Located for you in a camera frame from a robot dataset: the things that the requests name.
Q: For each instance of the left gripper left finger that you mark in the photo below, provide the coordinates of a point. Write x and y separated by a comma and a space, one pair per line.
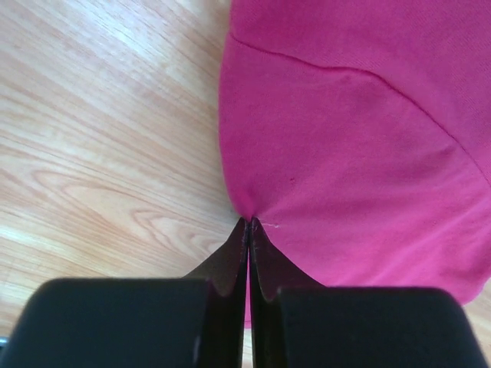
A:
193, 321

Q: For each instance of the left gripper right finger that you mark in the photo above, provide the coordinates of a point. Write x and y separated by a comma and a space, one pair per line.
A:
298, 322

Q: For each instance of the magenta t shirt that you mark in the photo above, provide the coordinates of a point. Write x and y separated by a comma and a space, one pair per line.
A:
358, 133

